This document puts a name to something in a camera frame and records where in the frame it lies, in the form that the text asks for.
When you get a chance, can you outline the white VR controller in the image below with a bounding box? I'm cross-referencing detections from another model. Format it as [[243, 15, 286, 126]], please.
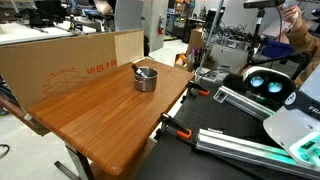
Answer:
[[281, 0, 300, 23]]

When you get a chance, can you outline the brown cardboard box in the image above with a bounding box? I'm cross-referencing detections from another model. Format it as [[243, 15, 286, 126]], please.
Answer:
[[187, 27, 206, 55]]

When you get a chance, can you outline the black tripod stand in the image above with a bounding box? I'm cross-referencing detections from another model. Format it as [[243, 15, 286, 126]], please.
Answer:
[[245, 8, 312, 69]]

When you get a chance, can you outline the slanted metal pole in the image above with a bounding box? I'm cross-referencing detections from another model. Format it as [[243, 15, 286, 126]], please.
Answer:
[[197, 0, 225, 82]]

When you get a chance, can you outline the white background desk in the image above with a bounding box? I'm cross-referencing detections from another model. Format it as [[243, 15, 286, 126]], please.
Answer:
[[0, 21, 98, 46]]

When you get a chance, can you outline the black camera on tripod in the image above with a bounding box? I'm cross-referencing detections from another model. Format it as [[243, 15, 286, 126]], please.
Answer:
[[243, 0, 287, 10]]

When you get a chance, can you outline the operator hand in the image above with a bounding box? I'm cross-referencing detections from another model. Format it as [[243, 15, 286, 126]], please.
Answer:
[[278, 4, 303, 34]]

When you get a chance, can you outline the dark metal table leg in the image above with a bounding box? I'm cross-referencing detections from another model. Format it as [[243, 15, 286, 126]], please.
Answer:
[[54, 142, 95, 180]]

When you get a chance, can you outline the black perforated breadboard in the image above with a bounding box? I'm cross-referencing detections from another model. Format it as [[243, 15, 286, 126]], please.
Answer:
[[134, 79, 320, 180]]

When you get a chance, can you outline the blue plastic bin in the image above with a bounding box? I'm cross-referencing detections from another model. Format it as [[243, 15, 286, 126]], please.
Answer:
[[262, 39, 295, 58]]

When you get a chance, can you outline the printed cardboard panel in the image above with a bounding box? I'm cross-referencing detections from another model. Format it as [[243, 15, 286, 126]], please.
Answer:
[[0, 28, 145, 113]]

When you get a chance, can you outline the black clamp with orange handle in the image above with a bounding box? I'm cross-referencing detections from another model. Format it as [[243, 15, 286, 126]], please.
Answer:
[[156, 112, 194, 141], [181, 80, 211, 104]]

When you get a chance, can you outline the orange packet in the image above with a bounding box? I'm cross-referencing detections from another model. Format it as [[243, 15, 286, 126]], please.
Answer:
[[174, 52, 188, 67]]

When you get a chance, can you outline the brown wooden bench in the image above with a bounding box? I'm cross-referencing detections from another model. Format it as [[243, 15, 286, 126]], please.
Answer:
[[0, 95, 52, 137]]

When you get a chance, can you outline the flat pinkish cardboard sheet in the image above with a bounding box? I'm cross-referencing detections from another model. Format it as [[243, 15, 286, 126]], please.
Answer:
[[262, 19, 292, 38]]

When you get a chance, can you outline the background person forearm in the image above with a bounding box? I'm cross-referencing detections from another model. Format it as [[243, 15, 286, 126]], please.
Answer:
[[88, 0, 116, 16]]

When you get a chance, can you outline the white VR headset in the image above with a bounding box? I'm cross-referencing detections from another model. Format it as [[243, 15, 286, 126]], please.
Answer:
[[222, 65, 298, 105]]

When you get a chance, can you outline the operator forearm brown sleeve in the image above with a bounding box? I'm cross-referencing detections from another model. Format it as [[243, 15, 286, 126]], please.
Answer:
[[285, 23, 320, 88]]

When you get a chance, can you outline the black and white marker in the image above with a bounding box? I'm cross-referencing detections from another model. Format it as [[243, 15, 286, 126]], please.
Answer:
[[131, 63, 148, 79]]

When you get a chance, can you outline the small stainless steel pot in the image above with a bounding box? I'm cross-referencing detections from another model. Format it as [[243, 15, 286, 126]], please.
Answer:
[[133, 66, 159, 93]]

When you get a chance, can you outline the black cable loop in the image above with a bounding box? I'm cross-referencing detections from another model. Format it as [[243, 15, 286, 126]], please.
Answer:
[[0, 143, 11, 160]]

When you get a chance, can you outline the aluminium extrusion rail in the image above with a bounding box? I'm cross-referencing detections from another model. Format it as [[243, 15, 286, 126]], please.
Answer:
[[212, 85, 278, 122], [195, 127, 320, 180]]

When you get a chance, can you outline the grey crate with cables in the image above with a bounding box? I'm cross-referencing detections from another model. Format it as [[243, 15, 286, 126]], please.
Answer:
[[209, 42, 250, 73]]

